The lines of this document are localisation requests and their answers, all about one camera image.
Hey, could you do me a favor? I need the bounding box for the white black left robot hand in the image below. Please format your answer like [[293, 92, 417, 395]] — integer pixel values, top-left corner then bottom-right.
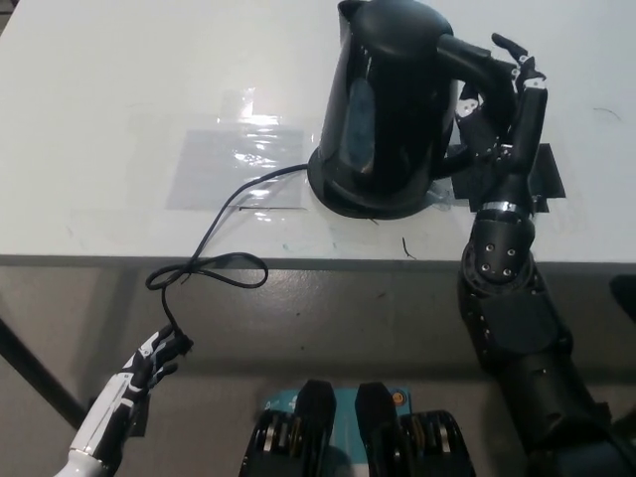
[[68, 325, 195, 461]]

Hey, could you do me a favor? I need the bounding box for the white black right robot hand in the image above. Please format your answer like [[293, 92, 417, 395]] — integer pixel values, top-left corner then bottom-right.
[[454, 32, 551, 215]]

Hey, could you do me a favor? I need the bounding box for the black electric kettle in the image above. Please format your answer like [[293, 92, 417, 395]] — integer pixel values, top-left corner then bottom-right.
[[307, 0, 521, 208]]

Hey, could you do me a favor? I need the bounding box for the black tape patch on desk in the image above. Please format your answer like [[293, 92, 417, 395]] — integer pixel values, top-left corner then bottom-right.
[[446, 142, 568, 216]]

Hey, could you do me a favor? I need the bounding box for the black round kettle base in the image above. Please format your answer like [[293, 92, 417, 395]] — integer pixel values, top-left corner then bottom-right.
[[305, 162, 434, 222]]

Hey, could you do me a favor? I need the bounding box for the small black floor tape square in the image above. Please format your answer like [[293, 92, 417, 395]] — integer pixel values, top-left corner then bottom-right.
[[123, 395, 152, 439]]

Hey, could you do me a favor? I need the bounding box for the dark object at floor edge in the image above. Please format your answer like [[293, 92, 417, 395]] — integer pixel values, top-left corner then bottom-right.
[[608, 271, 636, 319]]

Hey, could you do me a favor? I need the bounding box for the grey transparent plastic sheet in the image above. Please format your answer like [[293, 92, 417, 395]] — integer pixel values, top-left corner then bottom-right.
[[171, 128, 312, 213]]

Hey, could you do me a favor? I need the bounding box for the black power cord with plug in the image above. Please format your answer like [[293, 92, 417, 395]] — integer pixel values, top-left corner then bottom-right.
[[146, 162, 310, 358]]

